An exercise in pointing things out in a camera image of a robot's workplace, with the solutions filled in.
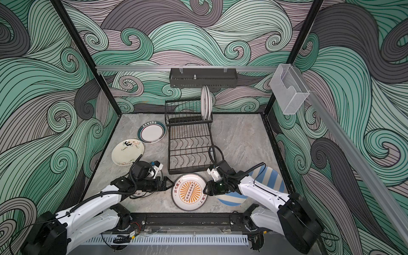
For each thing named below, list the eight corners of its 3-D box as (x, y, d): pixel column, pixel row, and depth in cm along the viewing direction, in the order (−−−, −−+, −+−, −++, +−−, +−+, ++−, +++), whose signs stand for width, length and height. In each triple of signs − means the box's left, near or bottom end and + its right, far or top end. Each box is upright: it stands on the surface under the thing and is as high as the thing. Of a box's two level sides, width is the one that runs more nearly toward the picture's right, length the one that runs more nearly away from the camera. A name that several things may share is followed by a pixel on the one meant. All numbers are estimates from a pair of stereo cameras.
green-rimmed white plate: (135, 143, 105) (134, 141, 103) (142, 122, 117) (141, 120, 116) (163, 143, 105) (163, 141, 103) (167, 122, 117) (167, 120, 116)
